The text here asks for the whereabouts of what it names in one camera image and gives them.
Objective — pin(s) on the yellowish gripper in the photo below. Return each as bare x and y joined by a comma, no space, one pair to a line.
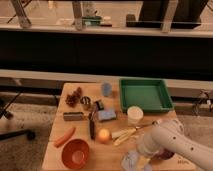
143,160

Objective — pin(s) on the light blue towel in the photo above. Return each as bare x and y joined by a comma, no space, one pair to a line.
129,161

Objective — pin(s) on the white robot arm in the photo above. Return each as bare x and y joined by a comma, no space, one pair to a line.
170,135

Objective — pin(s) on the purple bowl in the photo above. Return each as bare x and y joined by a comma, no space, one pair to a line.
165,154

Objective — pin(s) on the red bowl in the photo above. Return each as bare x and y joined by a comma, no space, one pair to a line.
75,154

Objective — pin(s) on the metal spoon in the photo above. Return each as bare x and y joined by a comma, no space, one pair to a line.
148,124

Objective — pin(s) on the white lidded jar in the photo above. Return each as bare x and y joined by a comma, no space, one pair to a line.
134,115

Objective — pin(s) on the blue sponge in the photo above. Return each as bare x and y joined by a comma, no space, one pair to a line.
106,115

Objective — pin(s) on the green plastic tray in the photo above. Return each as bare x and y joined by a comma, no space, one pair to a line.
151,95

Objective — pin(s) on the small black box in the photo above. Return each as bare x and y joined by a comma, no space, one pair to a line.
99,105

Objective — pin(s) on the orange carrot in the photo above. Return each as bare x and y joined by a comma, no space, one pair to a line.
60,141

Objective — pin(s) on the blue small cup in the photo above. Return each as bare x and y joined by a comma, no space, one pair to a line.
106,89

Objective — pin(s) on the brown pine cones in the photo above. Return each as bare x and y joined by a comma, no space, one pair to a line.
73,99

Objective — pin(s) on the black office chair base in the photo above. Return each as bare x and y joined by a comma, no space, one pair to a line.
30,135

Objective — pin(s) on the black handled knife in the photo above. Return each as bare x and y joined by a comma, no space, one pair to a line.
92,123

